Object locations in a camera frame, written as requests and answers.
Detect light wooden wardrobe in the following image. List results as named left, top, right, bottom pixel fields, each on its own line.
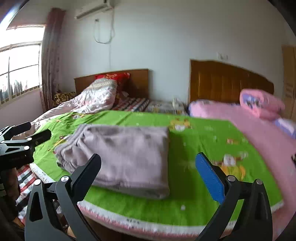
left=282, top=45, right=295, bottom=121

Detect floral curtain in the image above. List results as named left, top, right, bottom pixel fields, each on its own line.
left=40, top=8, right=66, bottom=111

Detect lavender folded cloth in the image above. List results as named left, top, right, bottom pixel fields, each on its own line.
left=273, top=118, right=296, bottom=140

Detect white air conditioner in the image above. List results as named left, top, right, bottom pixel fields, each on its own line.
left=74, top=0, right=114, bottom=20

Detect right wooden headboard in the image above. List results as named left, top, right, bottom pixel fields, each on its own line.
left=188, top=59, right=274, bottom=103

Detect left wooden headboard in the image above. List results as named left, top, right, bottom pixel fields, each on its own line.
left=74, top=69, right=149, bottom=98

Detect white wall cable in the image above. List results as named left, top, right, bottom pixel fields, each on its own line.
left=93, top=7, right=117, bottom=45

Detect folded pink quilt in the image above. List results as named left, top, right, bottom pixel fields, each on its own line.
left=239, top=89, right=285, bottom=121

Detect lilac knit pants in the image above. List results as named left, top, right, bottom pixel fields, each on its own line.
left=54, top=124, right=170, bottom=199

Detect wooden headboard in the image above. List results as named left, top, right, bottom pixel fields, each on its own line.
left=188, top=59, right=274, bottom=103
left=74, top=69, right=149, bottom=98

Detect white wall socket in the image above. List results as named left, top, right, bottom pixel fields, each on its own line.
left=217, top=53, right=228, bottom=61

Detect pink floral quilt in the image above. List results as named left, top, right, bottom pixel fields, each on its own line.
left=13, top=78, right=117, bottom=140

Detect green cartoon blanket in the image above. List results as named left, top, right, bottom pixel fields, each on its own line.
left=31, top=110, right=284, bottom=233

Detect plaid bed sheet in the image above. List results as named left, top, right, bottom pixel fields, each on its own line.
left=14, top=164, right=70, bottom=230

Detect pink bed sheet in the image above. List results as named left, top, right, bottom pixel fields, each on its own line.
left=189, top=100, right=295, bottom=240

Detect window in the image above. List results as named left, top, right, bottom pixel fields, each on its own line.
left=0, top=25, right=45, bottom=105

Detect red pillow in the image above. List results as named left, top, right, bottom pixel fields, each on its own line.
left=95, top=72, right=130, bottom=93

